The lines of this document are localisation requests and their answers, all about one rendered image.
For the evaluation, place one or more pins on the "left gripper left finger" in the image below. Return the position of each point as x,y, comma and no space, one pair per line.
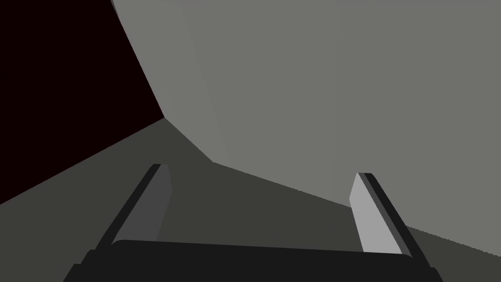
145,211

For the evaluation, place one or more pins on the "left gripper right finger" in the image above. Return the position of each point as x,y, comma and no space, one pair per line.
376,223

